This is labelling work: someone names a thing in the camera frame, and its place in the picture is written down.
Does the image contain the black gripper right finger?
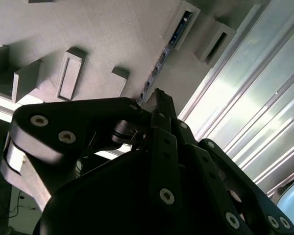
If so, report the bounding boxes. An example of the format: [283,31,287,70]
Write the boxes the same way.
[177,119,294,235]

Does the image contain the black RAM stick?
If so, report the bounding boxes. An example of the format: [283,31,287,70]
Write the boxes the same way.
[136,9,195,103]

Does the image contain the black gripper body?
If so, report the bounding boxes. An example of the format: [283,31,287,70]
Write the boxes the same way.
[33,149,238,235]

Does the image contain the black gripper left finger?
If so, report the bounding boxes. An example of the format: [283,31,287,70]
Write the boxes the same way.
[0,88,182,211]

